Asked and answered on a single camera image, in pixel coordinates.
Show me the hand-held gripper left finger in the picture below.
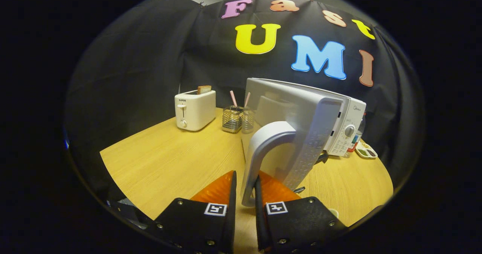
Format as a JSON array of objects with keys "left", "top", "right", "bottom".
[{"left": 145, "top": 170, "right": 238, "bottom": 254}]

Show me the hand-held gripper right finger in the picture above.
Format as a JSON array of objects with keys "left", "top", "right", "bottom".
[{"left": 254, "top": 170, "right": 349, "bottom": 254}]

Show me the white microwave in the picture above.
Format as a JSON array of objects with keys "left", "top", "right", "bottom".
[{"left": 241, "top": 77, "right": 367, "bottom": 208}]

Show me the white divided dish with beans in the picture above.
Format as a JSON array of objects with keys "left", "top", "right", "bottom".
[{"left": 355, "top": 140, "right": 378, "bottom": 159}]

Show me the clear plastic water bottle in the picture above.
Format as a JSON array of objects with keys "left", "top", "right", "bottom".
[{"left": 347, "top": 113, "right": 366, "bottom": 158}]

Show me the white toaster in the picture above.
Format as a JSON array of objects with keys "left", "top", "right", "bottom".
[{"left": 174, "top": 90, "right": 217, "bottom": 132}]

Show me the wire mesh utensil holder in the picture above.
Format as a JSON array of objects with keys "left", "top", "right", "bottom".
[{"left": 222, "top": 106, "right": 256, "bottom": 134}]

